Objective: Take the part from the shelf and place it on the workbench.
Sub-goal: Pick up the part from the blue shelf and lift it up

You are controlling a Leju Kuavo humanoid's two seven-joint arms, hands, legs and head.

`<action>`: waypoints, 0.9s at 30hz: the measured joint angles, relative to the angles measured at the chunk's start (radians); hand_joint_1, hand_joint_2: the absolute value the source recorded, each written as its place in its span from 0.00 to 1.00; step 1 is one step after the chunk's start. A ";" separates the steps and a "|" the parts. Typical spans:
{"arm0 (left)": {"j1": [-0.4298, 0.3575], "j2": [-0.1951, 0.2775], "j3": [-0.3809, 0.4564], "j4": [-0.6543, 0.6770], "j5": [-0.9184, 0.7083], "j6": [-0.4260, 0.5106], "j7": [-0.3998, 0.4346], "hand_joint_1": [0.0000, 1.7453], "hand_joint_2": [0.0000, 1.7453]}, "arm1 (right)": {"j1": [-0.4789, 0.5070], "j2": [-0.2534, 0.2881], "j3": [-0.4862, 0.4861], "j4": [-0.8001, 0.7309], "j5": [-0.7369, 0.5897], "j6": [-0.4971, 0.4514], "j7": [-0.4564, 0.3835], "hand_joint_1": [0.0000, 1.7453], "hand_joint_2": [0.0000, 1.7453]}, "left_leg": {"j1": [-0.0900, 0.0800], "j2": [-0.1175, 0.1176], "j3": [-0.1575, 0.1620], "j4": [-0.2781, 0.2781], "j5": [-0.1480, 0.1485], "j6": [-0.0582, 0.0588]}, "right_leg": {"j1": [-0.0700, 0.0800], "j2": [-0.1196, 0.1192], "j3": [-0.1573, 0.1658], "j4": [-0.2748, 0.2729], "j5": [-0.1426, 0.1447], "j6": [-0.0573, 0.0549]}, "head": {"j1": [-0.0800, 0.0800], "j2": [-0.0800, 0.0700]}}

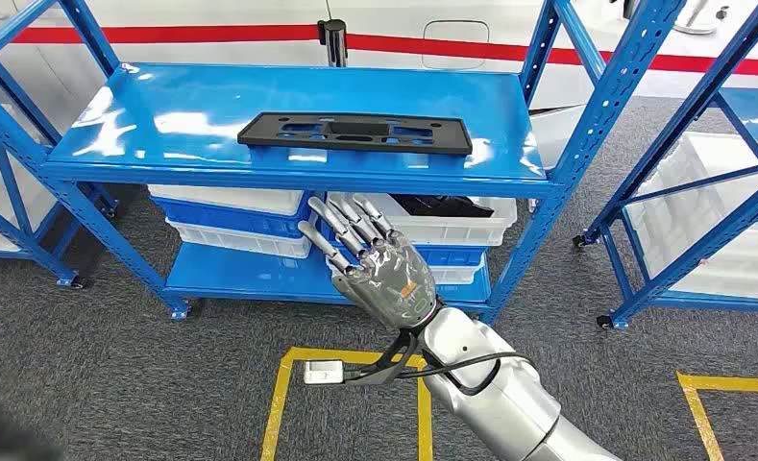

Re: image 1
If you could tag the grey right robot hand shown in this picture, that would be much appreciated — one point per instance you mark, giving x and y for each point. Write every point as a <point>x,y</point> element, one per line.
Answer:
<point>391,280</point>

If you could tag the long black plastic part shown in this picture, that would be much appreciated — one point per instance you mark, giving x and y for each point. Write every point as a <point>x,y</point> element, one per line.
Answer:
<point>353,143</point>

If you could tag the black part in crate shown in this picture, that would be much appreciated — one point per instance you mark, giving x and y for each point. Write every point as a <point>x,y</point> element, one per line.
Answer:
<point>442,207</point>

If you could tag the blue steel shelf rack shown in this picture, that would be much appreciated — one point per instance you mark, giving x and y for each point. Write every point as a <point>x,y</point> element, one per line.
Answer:
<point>194,114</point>
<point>666,137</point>
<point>10,189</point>

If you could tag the white vehicle with red stripe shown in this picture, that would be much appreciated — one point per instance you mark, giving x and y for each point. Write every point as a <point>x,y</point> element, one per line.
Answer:
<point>226,13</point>

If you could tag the yellow floor tape square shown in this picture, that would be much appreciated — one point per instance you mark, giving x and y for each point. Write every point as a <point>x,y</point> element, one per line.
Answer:
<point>735,383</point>

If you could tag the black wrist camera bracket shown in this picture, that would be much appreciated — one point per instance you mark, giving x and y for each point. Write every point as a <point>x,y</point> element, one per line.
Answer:
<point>385,366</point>

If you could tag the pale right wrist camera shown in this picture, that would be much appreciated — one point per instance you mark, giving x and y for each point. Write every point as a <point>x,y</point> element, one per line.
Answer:
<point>323,372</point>

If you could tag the black stanchion post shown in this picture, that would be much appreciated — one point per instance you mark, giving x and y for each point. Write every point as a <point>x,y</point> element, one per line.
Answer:
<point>332,44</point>

